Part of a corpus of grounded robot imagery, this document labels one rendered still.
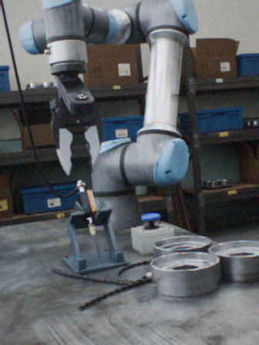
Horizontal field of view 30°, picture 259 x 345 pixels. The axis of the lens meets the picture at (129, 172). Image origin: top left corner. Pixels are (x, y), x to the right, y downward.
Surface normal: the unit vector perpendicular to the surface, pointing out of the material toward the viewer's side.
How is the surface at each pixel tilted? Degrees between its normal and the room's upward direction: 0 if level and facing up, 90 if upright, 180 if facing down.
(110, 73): 93
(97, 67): 92
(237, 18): 90
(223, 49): 94
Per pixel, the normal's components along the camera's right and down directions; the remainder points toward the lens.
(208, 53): 0.35, 0.09
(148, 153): -0.50, -0.26
